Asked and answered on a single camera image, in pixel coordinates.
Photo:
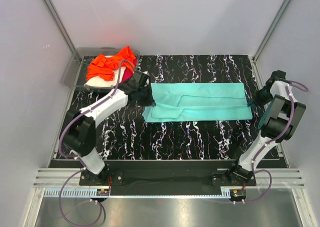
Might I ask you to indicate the magenta t shirt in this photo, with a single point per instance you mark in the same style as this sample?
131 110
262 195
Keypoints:
127 73

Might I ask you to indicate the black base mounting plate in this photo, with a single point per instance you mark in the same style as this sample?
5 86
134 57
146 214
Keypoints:
167 164

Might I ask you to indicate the black marble pattern mat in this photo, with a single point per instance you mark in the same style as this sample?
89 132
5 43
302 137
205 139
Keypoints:
126 136

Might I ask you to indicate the white t shirt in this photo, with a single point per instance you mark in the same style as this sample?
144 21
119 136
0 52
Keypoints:
98 82

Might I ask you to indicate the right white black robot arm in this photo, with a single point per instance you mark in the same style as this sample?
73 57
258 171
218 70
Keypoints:
278 123

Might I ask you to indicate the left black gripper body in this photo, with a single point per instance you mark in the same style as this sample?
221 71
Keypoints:
145 98

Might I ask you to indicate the aluminium front rail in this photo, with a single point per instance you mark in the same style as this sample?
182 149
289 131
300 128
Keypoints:
55 177

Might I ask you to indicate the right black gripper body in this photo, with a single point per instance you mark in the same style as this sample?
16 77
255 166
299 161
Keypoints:
263 96

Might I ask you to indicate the aluminium frame post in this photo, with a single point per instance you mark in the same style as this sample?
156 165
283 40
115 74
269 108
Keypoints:
277 18
59 24

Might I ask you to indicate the clear grey plastic bin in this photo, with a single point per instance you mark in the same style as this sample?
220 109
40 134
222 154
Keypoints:
75 73

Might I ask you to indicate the teal t shirt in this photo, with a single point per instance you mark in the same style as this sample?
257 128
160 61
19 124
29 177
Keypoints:
194 102

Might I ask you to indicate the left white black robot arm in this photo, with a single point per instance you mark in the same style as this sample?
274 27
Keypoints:
79 126

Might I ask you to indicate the orange t shirt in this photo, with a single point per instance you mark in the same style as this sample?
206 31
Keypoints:
104 67

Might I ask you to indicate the right aluminium frame post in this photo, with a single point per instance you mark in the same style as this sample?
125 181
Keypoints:
277 18

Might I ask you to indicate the left aluminium frame post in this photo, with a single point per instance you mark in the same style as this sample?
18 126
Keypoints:
59 24

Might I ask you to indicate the grey slotted cable duct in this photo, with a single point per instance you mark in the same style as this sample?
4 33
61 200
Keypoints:
209 192

